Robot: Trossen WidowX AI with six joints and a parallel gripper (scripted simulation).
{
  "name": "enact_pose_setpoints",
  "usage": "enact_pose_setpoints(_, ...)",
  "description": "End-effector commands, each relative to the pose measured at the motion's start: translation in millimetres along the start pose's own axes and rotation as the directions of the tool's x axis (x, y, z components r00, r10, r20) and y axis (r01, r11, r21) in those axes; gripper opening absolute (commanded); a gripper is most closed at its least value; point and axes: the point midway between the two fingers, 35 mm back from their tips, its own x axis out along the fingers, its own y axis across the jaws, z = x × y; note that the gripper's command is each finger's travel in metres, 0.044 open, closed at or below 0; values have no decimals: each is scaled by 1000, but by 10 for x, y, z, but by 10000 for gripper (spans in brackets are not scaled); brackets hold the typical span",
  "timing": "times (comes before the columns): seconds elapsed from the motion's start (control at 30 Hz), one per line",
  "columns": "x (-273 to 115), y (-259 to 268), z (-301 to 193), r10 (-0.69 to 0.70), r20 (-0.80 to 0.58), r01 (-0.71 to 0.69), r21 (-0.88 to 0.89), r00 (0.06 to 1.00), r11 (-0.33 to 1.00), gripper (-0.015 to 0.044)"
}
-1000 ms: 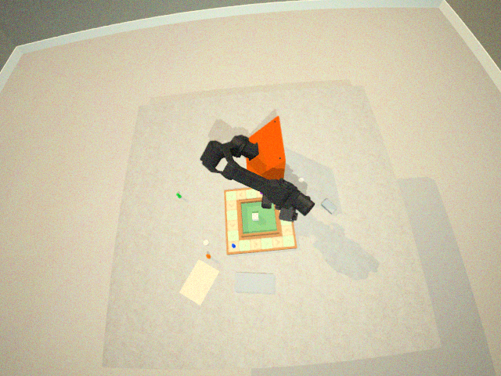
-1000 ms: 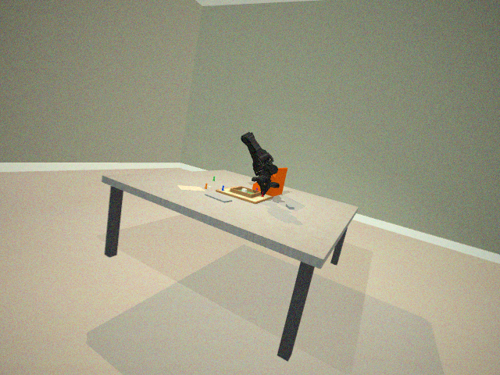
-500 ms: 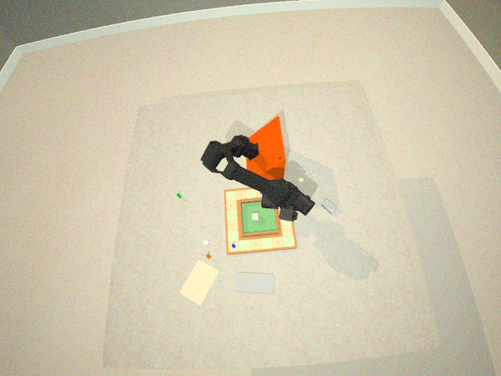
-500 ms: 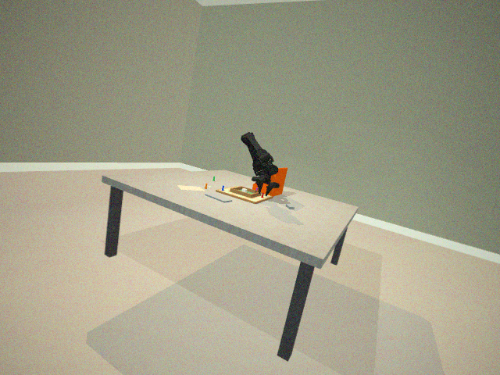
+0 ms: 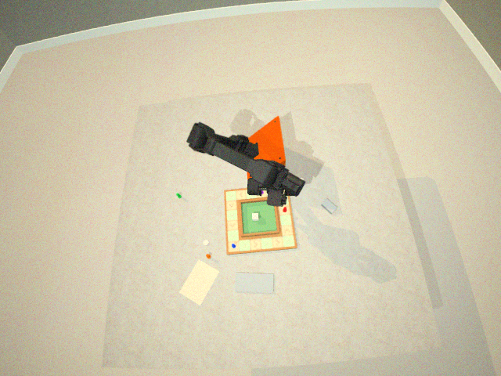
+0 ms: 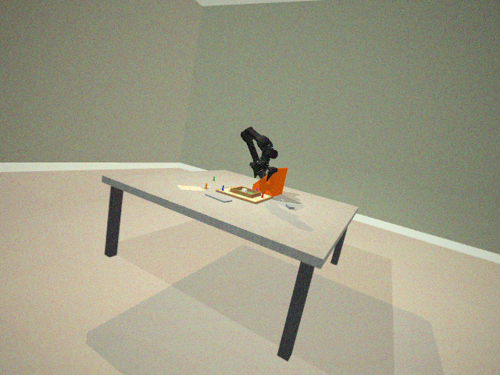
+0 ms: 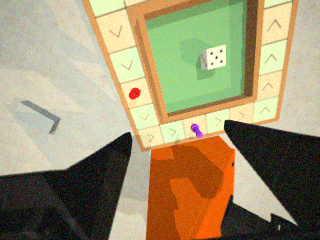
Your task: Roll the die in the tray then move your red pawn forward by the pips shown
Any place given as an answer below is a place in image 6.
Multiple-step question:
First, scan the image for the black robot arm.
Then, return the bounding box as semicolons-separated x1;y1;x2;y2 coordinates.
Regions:
241;127;278;179

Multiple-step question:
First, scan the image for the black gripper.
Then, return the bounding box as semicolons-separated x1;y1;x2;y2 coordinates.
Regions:
250;155;277;181

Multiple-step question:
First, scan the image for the cream flat rectangle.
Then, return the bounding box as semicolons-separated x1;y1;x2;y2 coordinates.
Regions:
177;185;204;191

